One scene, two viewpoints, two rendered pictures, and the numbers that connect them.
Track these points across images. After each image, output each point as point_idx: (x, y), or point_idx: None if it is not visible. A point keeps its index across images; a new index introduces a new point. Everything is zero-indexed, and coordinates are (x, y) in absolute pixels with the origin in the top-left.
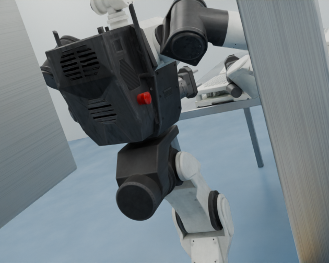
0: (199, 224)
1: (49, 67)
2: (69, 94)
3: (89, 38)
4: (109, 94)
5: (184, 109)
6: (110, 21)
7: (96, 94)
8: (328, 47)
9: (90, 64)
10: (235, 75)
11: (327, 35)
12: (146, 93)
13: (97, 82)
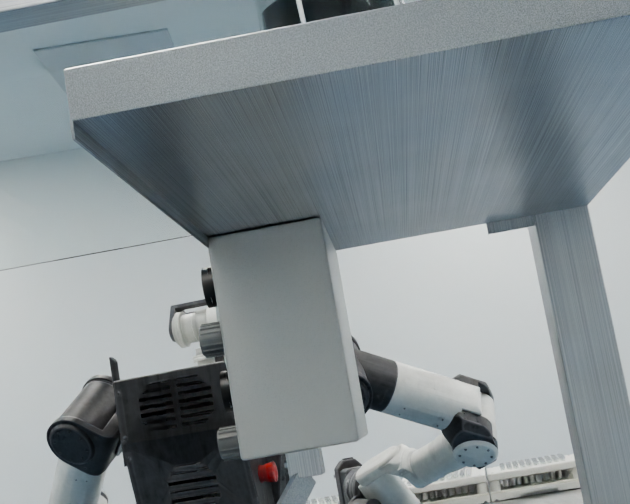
0: None
1: (81, 419)
2: (139, 456)
3: (206, 366)
4: (219, 456)
5: None
6: (204, 356)
7: (194, 457)
8: (482, 487)
9: (164, 419)
10: (374, 478)
11: (474, 471)
12: (274, 463)
13: (202, 436)
